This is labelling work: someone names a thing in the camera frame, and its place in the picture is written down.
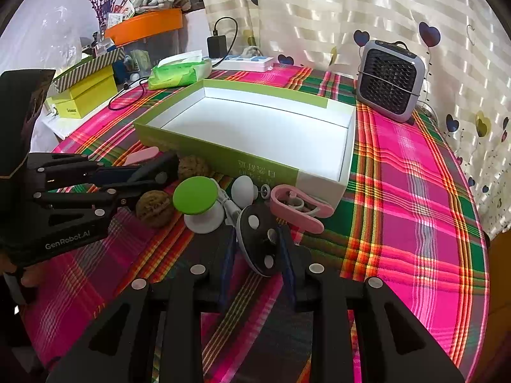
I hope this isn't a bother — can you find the pink oblong case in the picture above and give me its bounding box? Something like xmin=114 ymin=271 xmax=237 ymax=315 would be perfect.
xmin=123 ymin=146 xmax=159 ymax=166

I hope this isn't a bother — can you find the green round cap gadget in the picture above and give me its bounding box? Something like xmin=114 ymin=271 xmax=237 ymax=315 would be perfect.
xmin=172 ymin=176 xmax=224 ymax=234

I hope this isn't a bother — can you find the white ball camera gadget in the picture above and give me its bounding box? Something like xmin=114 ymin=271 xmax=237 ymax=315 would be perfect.
xmin=231 ymin=176 xmax=271 ymax=209

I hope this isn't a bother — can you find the pink clip holder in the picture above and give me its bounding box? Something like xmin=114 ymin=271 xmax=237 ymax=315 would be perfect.
xmin=269 ymin=184 xmax=334 ymax=234

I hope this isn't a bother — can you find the person left hand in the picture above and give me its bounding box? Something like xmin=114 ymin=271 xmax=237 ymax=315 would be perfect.
xmin=0 ymin=253 xmax=46 ymax=288

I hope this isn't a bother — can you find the yellow cardboard box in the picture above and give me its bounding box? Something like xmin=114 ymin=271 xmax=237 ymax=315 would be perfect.
xmin=47 ymin=66 xmax=117 ymax=118

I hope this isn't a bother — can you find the striped gift box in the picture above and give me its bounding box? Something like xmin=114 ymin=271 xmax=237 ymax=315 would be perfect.
xmin=53 ymin=48 xmax=125 ymax=93

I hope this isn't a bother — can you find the pink plaid tablecloth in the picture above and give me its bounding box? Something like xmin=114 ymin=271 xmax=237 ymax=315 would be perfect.
xmin=21 ymin=63 xmax=491 ymax=383

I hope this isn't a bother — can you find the green tissue pack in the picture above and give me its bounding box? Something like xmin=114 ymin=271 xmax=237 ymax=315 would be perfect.
xmin=147 ymin=50 xmax=212 ymax=90

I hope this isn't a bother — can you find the orange plastic bin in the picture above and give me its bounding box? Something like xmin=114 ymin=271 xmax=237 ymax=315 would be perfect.
xmin=105 ymin=9 xmax=183 ymax=47

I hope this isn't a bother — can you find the green white cardboard box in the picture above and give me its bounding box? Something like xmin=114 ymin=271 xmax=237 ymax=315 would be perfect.
xmin=134 ymin=79 xmax=356 ymax=207

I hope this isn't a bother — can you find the black power adapter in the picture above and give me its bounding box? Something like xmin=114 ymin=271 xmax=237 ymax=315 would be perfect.
xmin=207 ymin=35 xmax=228 ymax=59

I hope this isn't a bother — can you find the white power strip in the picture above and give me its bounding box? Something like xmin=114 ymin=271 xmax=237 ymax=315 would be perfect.
xmin=217 ymin=56 xmax=275 ymax=73

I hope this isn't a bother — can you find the grey portable fan heater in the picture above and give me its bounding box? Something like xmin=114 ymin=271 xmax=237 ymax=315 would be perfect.
xmin=356 ymin=40 xmax=425 ymax=123

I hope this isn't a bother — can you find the cream striped heart curtain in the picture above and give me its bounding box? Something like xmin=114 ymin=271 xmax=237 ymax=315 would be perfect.
xmin=203 ymin=0 xmax=510 ymax=237

